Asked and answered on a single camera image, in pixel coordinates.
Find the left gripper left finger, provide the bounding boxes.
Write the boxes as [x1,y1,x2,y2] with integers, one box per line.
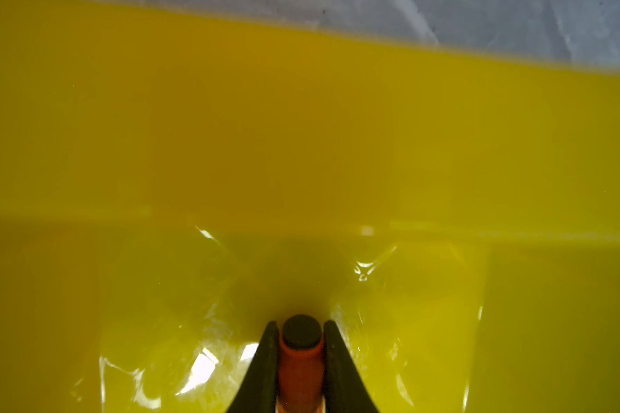
[227,321,279,413]

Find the yellow plastic bin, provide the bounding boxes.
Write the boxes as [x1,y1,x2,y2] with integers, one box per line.
[0,1,620,412]

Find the red black screwdriver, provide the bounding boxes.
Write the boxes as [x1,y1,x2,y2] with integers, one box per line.
[277,314,325,412]

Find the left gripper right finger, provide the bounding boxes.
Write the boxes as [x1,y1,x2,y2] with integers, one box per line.
[323,320,378,413]

